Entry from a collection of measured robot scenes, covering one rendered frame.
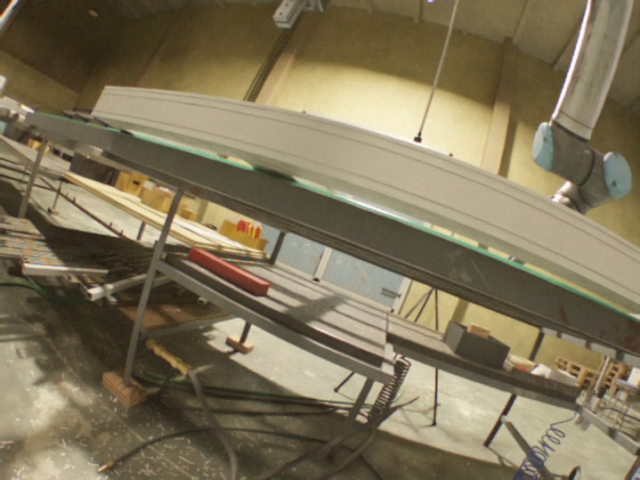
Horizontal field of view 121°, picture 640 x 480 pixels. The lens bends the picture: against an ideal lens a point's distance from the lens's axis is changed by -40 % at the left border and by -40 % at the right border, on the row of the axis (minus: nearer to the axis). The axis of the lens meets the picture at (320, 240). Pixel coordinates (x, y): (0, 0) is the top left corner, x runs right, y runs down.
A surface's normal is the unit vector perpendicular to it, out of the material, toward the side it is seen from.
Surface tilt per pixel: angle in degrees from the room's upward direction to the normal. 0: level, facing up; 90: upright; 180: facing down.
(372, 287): 90
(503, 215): 90
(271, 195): 90
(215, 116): 90
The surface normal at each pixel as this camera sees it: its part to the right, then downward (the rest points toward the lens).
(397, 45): -0.22, -0.11
